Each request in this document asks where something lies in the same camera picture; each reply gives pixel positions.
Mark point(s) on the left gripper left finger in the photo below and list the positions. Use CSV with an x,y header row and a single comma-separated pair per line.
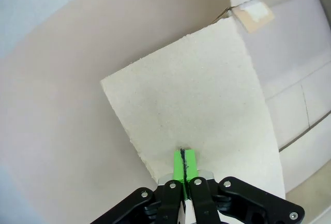
x,y
165,203

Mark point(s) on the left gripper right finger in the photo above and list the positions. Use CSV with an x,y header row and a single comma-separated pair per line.
x,y
207,203

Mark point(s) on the white foam sheet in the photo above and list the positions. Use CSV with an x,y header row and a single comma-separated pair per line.
x,y
181,92

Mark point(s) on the beige tape patch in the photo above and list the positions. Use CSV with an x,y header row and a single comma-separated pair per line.
x,y
249,23

